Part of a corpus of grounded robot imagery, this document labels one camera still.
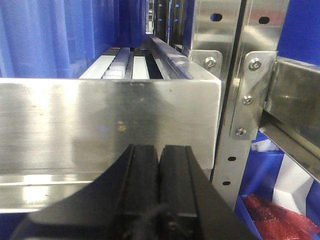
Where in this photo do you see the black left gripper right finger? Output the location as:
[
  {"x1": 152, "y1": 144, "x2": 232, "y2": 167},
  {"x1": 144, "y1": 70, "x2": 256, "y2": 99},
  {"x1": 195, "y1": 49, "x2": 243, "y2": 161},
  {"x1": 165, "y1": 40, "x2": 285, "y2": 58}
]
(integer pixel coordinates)
[{"x1": 159, "y1": 145, "x2": 257, "y2": 240}]

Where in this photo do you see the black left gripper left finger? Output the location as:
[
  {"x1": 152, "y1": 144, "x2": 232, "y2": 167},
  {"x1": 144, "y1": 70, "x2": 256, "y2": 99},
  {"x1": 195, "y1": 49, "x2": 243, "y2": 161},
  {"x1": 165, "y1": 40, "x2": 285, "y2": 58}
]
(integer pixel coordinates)
[{"x1": 11, "y1": 144, "x2": 158, "y2": 240}]

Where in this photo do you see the perforated steel shelf upright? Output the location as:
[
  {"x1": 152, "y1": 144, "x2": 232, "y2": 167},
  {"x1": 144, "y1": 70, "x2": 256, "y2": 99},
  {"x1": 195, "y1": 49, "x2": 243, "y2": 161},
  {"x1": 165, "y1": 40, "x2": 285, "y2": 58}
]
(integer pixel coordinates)
[{"x1": 190, "y1": 0, "x2": 289, "y2": 208}]

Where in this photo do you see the blue plastic bin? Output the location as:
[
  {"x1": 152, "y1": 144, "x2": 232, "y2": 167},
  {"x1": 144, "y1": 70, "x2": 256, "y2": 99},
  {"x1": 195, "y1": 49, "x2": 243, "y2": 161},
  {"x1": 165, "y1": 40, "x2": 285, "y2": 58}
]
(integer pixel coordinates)
[{"x1": 234, "y1": 132, "x2": 320, "y2": 240}]

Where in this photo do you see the red plastic bag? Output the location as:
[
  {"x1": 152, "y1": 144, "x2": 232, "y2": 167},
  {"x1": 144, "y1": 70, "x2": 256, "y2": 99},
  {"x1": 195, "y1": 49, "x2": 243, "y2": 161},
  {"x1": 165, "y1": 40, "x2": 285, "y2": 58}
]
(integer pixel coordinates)
[{"x1": 243, "y1": 194, "x2": 320, "y2": 240}]

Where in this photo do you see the white paper sheet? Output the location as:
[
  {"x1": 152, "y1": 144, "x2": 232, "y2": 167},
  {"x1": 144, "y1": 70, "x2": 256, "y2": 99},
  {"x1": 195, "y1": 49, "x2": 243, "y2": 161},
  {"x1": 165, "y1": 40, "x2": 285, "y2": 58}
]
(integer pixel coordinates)
[{"x1": 272, "y1": 154, "x2": 314, "y2": 216}]

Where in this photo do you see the white roller track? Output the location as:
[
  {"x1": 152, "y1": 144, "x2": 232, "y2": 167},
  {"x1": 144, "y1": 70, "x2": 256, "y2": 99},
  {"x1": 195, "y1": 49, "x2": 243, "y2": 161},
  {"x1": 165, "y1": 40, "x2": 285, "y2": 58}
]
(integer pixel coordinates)
[{"x1": 79, "y1": 47, "x2": 194, "y2": 83}]

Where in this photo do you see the large blue upper bin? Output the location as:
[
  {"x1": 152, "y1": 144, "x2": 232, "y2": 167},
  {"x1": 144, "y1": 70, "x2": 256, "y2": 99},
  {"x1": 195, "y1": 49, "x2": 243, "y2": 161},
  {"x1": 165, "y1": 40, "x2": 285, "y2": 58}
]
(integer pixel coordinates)
[{"x1": 0, "y1": 0, "x2": 148, "y2": 78}]

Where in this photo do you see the steel shelf front rail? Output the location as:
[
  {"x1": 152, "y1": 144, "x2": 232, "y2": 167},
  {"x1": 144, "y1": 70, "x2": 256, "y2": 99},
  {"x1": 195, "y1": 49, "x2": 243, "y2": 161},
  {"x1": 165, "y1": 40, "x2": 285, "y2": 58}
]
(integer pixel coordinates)
[{"x1": 0, "y1": 78, "x2": 221, "y2": 213}]

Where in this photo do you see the steel corner bracket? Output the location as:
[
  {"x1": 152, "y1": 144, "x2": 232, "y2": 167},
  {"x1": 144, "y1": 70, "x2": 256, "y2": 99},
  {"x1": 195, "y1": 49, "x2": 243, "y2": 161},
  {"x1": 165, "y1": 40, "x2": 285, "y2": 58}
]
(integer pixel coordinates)
[{"x1": 230, "y1": 51, "x2": 277, "y2": 141}]

